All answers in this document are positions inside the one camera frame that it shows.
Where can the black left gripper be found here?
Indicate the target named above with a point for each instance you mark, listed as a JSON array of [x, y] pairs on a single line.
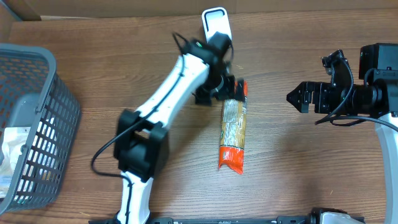
[[222, 90]]

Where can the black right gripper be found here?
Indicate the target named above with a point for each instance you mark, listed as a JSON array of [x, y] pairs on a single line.
[[314, 98]]

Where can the orange pasta package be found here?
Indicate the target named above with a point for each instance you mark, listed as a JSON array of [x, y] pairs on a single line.
[[233, 131]]

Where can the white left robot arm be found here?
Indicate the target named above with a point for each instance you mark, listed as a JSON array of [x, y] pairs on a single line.
[[140, 147]]

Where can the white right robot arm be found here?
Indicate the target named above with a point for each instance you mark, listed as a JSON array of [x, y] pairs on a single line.
[[377, 100]]

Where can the white barcode scanner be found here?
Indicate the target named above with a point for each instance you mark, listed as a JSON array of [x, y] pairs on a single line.
[[215, 20]]

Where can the grey plastic shopping basket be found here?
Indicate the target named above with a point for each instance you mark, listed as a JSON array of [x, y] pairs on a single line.
[[35, 98]]

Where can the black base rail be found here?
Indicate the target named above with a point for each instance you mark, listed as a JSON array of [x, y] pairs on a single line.
[[312, 217]]

